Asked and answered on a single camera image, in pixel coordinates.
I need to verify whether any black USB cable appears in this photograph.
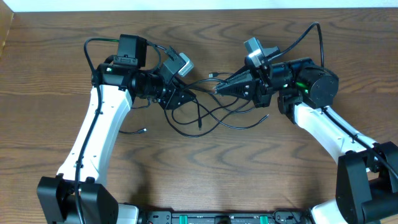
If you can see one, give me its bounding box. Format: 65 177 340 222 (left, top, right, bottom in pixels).
119 77 259 139
170 72 270 131

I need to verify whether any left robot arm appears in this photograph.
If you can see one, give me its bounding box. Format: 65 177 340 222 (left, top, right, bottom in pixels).
37 34 194 223

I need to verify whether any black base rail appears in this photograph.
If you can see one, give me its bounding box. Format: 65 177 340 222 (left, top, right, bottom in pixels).
118 203 315 224

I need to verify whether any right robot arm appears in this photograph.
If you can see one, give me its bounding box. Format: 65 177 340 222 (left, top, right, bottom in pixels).
215 58 397 223

